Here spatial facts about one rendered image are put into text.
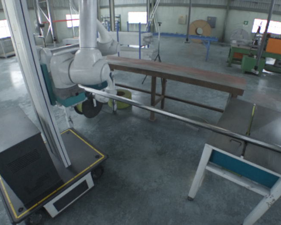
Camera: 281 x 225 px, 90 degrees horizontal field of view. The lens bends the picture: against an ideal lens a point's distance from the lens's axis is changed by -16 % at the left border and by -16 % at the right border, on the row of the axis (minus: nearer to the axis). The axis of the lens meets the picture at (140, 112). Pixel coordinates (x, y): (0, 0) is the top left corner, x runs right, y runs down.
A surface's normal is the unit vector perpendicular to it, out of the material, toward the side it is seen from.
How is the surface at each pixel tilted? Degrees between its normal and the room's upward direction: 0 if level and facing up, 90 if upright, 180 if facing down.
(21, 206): 0
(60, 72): 84
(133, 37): 90
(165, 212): 0
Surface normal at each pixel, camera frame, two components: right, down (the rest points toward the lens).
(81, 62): -0.21, 0.31
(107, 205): 0.00, -0.85
